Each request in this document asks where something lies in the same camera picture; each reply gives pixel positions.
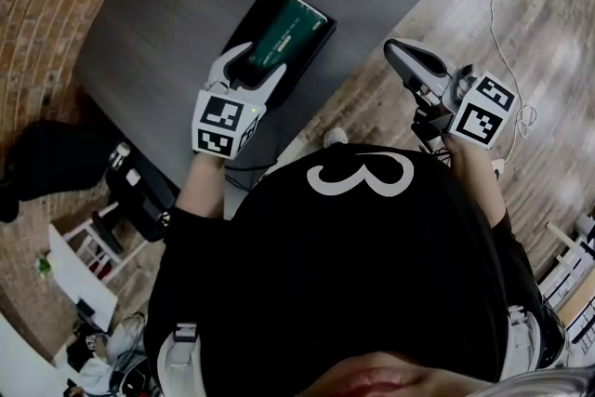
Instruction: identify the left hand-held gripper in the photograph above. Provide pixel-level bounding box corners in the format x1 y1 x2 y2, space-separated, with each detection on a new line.
192 42 288 161

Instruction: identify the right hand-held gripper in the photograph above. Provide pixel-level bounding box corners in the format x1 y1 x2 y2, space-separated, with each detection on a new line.
383 38 519 152

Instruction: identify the green tissue pack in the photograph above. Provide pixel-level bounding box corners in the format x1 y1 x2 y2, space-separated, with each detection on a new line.
245 0 327 72

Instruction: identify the person's left forearm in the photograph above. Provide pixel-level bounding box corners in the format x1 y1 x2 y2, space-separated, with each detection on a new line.
174 150 230 220

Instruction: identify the person's right forearm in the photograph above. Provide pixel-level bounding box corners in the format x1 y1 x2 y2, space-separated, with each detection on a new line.
443 134 509 228

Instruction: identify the grey table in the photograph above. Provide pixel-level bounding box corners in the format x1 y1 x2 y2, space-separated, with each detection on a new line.
73 0 481 192

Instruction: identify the person's white shoe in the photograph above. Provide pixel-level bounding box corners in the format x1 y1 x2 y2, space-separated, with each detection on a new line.
323 126 350 149

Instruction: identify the black office chair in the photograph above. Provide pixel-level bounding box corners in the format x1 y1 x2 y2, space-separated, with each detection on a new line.
0 119 180 244

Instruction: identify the person's black printed shirt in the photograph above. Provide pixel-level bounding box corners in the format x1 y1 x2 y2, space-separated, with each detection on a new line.
142 142 566 397

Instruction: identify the white wooden rack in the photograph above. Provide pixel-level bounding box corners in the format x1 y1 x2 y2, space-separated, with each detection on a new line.
534 212 595 343

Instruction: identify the small white side table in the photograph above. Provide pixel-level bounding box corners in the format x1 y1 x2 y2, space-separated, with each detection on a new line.
47 217 151 334

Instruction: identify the person's face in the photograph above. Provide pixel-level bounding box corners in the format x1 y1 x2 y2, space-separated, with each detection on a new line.
297 351 494 397

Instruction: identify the white cable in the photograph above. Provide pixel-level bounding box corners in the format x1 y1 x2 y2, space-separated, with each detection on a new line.
478 0 539 176

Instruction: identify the grey shoulder strap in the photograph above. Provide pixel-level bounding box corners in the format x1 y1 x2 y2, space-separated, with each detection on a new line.
504 304 544 380
156 321 206 397

